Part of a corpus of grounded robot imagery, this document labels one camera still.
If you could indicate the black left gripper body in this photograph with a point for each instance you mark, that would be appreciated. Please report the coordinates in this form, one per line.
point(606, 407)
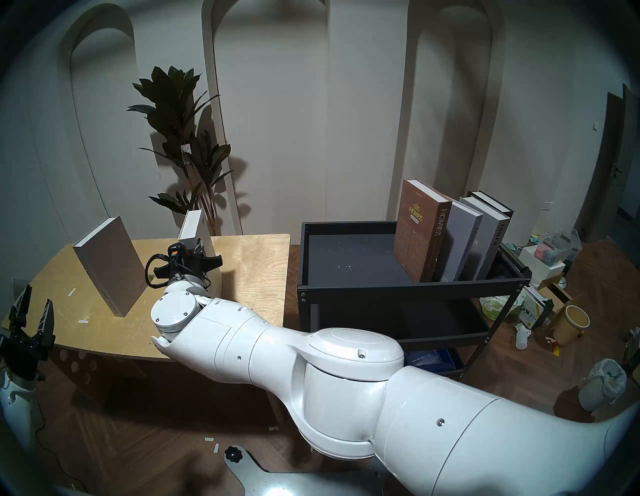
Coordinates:
point(22, 357)

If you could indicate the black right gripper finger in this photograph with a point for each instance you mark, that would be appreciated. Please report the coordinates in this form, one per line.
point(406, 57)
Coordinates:
point(199, 248)

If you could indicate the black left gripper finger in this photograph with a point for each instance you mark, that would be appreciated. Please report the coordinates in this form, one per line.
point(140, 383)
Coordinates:
point(46, 325)
point(21, 312)

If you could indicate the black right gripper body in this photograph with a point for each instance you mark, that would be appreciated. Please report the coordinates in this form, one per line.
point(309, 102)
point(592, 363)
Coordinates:
point(187, 270)

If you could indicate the white Arietta book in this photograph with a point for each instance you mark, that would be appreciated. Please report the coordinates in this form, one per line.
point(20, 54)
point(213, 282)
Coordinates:
point(191, 225)

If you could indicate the brown Homes book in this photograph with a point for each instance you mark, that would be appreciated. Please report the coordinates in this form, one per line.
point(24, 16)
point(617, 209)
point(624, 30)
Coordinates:
point(415, 235)

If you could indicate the grey Discontent book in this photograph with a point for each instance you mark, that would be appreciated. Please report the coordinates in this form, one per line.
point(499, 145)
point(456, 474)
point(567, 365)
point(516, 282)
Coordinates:
point(462, 240)

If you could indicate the grey ianra book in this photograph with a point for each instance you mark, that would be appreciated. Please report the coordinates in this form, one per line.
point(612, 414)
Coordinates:
point(492, 235)

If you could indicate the black Century book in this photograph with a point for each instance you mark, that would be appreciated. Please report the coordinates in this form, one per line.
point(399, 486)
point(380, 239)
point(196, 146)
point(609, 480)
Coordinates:
point(495, 202)

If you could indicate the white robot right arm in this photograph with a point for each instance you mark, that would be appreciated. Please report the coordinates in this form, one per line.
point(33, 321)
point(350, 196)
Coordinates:
point(350, 380)

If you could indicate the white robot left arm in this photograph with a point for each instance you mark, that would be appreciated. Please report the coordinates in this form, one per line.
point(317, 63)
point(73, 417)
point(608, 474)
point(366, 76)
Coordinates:
point(17, 405)

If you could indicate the black metal shelf cart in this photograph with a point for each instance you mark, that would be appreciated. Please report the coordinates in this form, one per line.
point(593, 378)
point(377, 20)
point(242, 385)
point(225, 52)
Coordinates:
point(350, 260)

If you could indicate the light wooden table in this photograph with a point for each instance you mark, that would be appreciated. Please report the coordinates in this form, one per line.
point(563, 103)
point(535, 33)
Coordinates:
point(250, 270)

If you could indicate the grey Special Issue book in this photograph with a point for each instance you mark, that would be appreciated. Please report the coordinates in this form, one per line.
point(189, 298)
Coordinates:
point(112, 265)

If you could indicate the tall green potted plant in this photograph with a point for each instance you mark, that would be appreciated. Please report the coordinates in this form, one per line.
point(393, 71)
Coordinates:
point(170, 100)

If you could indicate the black star knob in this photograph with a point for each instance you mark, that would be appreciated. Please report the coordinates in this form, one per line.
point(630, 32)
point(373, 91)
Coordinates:
point(233, 454)

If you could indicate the blue plastic bin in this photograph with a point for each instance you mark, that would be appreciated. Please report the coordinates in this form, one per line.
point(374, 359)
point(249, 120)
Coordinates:
point(435, 359)

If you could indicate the light green plastic bag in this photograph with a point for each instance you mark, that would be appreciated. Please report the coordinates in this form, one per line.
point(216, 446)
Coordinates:
point(497, 307)

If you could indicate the small white bottle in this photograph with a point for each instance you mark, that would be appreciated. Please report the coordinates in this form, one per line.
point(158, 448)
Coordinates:
point(522, 339)

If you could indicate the green and white carton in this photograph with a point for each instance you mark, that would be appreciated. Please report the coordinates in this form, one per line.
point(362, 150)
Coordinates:
point(532, 305)

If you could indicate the white square box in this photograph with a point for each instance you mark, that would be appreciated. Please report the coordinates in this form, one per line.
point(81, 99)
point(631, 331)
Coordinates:
point(537, 265)

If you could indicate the clear plastic storage box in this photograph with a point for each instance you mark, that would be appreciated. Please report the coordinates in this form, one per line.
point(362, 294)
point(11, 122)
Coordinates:
point(557, 247)

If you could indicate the brown cardboard box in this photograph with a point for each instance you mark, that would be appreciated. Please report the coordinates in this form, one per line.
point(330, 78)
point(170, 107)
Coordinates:
point(562, 295)

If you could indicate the small red yellow object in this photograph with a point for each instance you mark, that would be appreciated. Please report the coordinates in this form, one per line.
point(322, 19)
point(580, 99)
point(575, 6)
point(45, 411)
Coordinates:
point(554, 345)

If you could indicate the yellow round bucket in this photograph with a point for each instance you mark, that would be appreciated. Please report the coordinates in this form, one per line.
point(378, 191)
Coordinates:
point(570, 327)

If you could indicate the dark door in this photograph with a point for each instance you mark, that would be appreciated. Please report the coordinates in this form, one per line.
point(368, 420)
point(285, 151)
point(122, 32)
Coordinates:
point(607, 165)

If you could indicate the white bin with bag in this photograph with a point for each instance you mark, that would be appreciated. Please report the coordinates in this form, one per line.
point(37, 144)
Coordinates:
point(602, 385)

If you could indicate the grey metal robot base plate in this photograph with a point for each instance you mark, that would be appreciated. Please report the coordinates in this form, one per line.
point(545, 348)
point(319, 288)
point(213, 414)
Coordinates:
point(270, 482)

